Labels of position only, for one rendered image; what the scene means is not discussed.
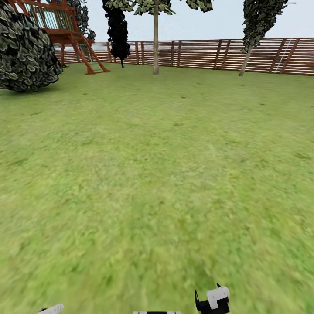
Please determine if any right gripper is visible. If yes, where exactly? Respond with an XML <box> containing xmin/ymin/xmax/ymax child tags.
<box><xmin>195</xmin><ymin>290</ymin><xmax>230</xmax><ymax>314</ymax></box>

